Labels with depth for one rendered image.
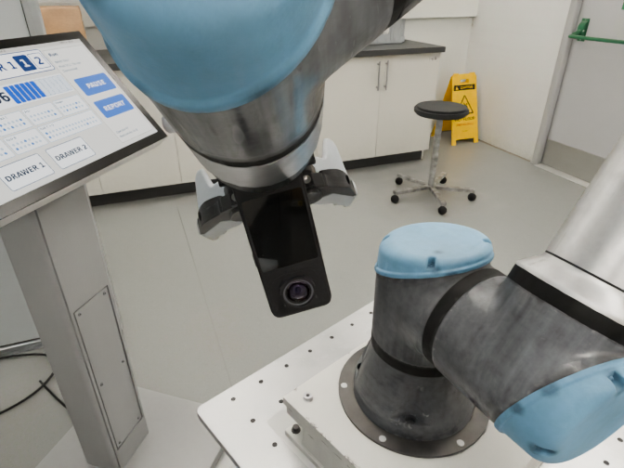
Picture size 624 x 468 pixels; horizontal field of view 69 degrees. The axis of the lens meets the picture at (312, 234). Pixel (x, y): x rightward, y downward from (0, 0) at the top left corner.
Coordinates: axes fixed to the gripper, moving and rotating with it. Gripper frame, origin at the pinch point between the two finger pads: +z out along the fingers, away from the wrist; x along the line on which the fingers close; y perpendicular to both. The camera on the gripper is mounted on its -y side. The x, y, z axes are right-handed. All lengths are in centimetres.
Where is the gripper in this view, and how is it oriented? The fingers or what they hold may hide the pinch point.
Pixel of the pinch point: (281, 221)
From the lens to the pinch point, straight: 45.2
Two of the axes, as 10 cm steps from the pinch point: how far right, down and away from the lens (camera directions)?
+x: -9.7, 2.5, -0.5
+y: -2.5, -9.6, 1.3
